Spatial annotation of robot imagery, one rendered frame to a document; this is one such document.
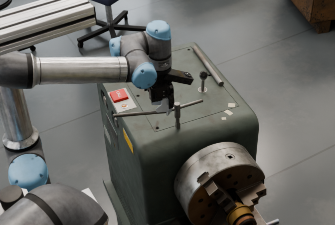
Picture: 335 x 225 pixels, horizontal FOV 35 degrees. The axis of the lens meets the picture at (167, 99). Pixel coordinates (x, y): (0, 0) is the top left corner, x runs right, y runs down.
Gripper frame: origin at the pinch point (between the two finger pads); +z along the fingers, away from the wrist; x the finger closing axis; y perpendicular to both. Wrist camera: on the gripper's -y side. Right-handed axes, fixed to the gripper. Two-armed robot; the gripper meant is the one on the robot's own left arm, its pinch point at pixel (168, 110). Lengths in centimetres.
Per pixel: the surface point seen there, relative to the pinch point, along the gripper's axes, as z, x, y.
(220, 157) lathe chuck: 11.5, 18.3, -11.6
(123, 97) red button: 8.6, -24.2, 9.2
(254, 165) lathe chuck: 15.2, 23.2, -22.4
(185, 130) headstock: 9.8, 2.2, -5.6
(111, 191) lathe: 81, -44, 15
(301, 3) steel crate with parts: 113, -208, -210
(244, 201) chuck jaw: 25.0, 29.0, -15.7
